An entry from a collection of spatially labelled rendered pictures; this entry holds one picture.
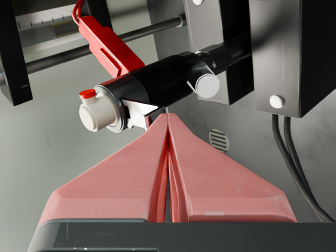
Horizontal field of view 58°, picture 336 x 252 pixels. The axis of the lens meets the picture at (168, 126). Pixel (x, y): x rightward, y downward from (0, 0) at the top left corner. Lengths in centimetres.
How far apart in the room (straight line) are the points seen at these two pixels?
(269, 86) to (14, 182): 36
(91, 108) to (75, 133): 33
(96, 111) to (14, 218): 35
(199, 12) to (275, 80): 8
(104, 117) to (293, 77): 13
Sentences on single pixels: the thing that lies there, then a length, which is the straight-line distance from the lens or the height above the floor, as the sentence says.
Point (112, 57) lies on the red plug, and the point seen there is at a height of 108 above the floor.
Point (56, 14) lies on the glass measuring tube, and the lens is 45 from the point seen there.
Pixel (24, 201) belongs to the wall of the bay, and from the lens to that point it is 49.
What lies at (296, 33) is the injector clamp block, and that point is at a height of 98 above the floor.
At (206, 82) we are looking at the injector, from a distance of 17.
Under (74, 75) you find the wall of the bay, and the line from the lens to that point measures 47.
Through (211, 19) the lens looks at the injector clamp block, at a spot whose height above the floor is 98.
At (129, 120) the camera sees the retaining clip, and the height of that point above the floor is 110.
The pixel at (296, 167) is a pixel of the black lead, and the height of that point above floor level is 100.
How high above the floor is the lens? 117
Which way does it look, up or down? 34 degrees down
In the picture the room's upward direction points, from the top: 120 degrees counter-clockwise
